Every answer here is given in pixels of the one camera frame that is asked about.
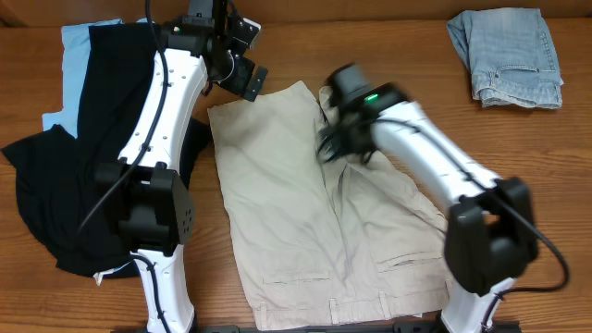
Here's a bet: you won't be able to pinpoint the black t-shirt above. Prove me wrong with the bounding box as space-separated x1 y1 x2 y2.
0 21 214 279

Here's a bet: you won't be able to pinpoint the beige khaki shorts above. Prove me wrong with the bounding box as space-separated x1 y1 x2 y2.
208 82 450 330

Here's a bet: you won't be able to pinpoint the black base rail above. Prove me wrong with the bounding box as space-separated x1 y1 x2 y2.
110 319 523 333

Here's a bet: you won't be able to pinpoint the folded light blue jeans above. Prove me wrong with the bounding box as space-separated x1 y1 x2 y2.
446 7 563 109

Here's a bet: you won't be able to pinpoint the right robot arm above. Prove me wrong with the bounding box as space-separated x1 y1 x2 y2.
319 63 538 332

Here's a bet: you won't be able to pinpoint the light blue shirt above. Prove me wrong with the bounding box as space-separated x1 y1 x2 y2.
41 18 154 140

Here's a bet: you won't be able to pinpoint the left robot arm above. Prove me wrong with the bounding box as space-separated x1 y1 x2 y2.
93 1 268 333

